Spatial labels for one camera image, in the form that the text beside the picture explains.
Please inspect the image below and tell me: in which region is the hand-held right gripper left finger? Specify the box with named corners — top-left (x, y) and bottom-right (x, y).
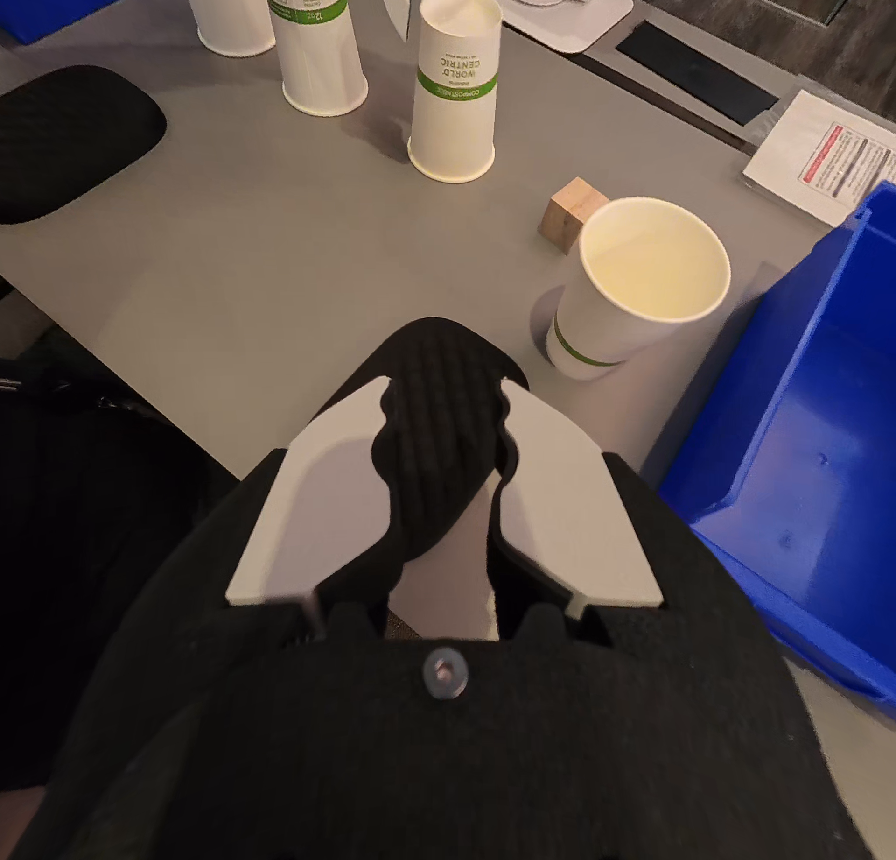
top-left (224, 374), bottom-right (405, 638)

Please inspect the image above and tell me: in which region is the black desk cable slot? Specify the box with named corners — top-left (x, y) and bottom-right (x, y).
top-left (616, 23), bottom-right (779, 127)

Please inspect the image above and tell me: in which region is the instruction sheet on wooden stand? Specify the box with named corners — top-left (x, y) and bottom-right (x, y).
top-left (435, 0), bottom-right (634, 54)

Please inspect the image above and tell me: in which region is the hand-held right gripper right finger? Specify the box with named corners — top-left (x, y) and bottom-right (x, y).
top-left (490, 377), bottom-right (666, 620)

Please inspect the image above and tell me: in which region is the wooden cube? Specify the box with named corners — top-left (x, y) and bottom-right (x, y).
top-left (538, 177), bottom-right (611, 255)

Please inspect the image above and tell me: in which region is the paper sheet in plastic sleeve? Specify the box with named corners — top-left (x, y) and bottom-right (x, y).
top-left (742, 90), bottom-right (896, 227)

